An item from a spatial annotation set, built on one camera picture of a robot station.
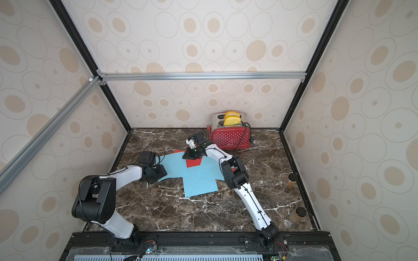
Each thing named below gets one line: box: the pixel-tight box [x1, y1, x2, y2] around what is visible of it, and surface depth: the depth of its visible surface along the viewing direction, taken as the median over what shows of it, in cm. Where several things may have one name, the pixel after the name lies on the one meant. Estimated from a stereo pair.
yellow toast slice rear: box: [224, 110, 242, 119], surface depth 102 cm
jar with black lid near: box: [289, 206, 307, 225], surface depth 76 cm
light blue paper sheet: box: [155, 151, 200, 191], surface depth 99 cm
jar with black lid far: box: [284, 172, 298, 191], surface depth 88 cm
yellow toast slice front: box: [223, 115, 242, 126], surface depth 99 cm
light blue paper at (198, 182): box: [181, 169, 219, 198], surface depth 95 cm
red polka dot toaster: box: [206, 112, 251, 151], surface depth 101 cm
